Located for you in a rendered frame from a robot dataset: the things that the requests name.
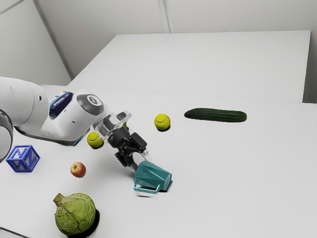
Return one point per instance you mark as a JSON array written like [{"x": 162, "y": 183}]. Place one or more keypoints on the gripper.
[{"x": 125, "y": 143}]

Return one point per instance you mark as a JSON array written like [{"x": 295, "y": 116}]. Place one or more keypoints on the teal faceted mug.
[{"x": 151, "y": 174}]

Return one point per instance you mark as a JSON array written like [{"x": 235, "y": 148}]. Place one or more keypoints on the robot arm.
[{"x": 27, "y": 109}]

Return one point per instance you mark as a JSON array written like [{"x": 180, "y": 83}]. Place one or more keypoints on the yellow-green tennis ball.
[
  {"x": 162, "y": 121},
  {"x": 94, "y": 140}
]

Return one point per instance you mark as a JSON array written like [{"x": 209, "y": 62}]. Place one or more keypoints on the red apple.
[{"x": 78, "y": 169}]

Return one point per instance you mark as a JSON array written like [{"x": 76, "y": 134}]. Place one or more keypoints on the green cabbage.
[{"x": 75, "y": 214}]

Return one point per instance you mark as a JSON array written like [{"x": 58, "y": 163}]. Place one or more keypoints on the dark green cucumber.
[{"x": 215, "y": 114}]

